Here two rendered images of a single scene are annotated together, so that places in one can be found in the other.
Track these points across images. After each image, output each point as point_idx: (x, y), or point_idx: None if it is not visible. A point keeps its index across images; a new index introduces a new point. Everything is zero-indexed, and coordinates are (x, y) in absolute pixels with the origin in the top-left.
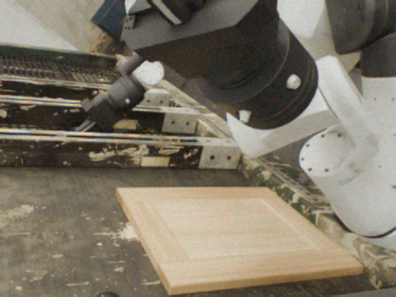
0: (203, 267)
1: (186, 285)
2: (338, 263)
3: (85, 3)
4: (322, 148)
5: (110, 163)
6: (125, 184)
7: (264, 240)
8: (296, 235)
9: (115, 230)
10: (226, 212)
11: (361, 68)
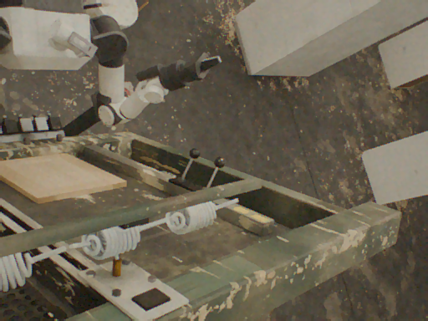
0: (105, 176)
1: (122, 179)
2: (69, 156)
3: None
4: (143, 94)
5: None
6: (14, 203)
7: (63, 167)
8: (48, 161)
9: (85, 199)
10: (38, 173)
11: (111, 65)
